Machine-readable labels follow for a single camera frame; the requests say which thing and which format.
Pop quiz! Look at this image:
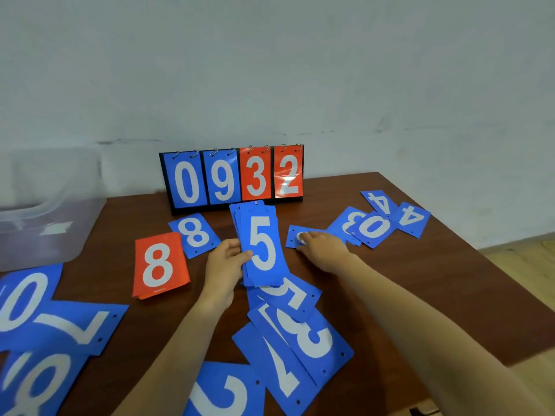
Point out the person's left hand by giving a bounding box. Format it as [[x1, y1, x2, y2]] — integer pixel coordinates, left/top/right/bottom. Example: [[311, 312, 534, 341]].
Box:
[[198, 238, 253, 315]]

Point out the person's right hand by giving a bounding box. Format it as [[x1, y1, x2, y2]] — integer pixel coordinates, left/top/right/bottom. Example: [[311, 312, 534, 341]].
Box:
[[296, 231, 361, 276]]

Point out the blue number card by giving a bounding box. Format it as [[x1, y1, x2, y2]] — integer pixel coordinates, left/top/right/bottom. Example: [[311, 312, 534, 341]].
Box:
[[360, 190, 400, 220], [285, 225, 331, 250], [345, 211, 398, 249], [184, 361, 266, 416], [0, 263, 64, 343], [247, 302, 289, 347], [392, 202, 432, 239], [232, 322, 322, 416], [262, 301, 355, 389], [326, 206, 367, 247], [0, 299, 130, 357], [168, 213, 222, 260], [0, 348, 90, 416], [246, 273, 323, 324]]

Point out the stack of blue number cards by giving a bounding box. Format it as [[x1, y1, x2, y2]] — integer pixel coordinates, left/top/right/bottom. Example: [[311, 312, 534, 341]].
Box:
[[229, 200, 291, 288]]

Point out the person's right forearm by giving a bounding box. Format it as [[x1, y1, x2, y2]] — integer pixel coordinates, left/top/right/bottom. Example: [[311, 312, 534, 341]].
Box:
[[340, 253, 552, 416]]

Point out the person's left forearm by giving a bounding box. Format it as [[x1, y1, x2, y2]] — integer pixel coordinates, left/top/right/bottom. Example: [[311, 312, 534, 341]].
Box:
[[112, 296, 230, 416]]

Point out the red flip card on rings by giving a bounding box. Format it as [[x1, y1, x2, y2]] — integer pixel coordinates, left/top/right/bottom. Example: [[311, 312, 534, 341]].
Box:
[[239, 146, 273, 202], [273, 145, 304, 199]]

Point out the blue flip card on rings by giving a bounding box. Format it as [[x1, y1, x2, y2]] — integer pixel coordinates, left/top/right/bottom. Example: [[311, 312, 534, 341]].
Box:
[[163, 151, 209, 209], [201, 149, 242, 206]]

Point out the red number card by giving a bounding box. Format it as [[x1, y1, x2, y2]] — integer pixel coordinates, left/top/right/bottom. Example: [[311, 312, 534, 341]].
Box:
[[132, 232, 191, 300]]

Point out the black scoreboard stand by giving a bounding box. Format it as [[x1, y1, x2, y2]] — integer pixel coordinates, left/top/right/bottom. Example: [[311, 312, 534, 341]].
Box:
[[159, 144, 305, 215]]

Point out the row of metal binder rings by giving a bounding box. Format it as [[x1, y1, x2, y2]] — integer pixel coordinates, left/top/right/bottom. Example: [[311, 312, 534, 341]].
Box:
[[173, 143, 304, 160]]

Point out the clear plastic storage box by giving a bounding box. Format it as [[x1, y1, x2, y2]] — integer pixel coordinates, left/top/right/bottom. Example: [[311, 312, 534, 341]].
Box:
[[0, 148, 108, 273]]

